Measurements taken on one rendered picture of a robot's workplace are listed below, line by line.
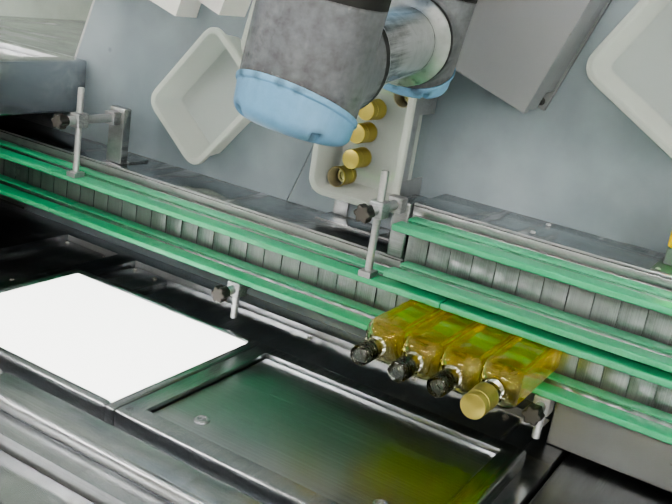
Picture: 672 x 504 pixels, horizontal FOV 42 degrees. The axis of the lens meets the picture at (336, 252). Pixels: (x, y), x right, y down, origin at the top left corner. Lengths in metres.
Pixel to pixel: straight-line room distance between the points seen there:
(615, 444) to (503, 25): 0.63
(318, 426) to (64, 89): 1.00
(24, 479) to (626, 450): 0.83
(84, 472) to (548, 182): 0.82
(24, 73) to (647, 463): 1.34
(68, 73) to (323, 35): 1.24
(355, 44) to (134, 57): 1.16
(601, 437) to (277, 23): 0.85
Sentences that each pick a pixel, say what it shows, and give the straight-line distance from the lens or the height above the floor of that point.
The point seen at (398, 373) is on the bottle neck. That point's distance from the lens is 1.18.
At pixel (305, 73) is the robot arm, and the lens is 0.76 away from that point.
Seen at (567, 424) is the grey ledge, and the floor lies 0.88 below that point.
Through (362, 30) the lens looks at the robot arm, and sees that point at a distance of 0.77.
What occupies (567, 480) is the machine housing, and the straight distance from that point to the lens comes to 1.35.
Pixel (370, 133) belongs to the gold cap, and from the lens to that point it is 1.52.
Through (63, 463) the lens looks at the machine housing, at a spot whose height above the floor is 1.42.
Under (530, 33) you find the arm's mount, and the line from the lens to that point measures 1.34.
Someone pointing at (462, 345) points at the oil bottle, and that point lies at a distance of 1.22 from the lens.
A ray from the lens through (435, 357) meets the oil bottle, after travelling 1.20.
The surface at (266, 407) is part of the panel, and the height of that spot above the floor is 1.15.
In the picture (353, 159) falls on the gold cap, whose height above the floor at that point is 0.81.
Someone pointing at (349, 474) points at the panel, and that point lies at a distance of 1.16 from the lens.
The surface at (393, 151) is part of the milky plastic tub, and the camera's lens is 1.53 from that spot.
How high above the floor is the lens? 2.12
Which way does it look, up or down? 57 degrees down
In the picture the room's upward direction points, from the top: 109 degrees counter-clockwise
